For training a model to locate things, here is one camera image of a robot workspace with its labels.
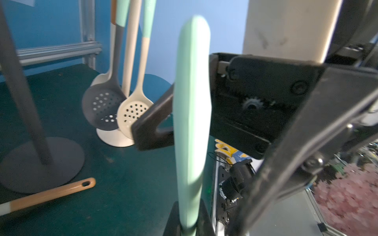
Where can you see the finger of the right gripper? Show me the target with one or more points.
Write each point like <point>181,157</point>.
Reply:
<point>146,132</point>

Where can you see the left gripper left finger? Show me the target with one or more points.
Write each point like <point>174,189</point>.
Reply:
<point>173,225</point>

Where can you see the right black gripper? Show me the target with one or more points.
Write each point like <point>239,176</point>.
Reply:
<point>254,97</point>

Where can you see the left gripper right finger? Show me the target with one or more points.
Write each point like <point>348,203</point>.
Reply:
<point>204,225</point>

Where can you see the cream skimmer mint handle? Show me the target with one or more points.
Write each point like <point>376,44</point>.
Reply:
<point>137,104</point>

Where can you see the grey skimmer mint handle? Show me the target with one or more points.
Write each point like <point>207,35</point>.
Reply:
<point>100,102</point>
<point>191,118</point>

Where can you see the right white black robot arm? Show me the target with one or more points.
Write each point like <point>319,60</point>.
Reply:
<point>306,32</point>

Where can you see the cream utensil rack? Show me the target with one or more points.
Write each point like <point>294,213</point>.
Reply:
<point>116,138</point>

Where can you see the dark grey utensil rack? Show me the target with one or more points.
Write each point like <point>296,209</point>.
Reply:
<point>44,162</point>

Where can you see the yellow blue work glove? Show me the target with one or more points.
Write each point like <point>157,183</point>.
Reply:
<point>228,153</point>

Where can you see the cream skimmer wooden handle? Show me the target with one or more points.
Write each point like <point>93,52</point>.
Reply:
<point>46,196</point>

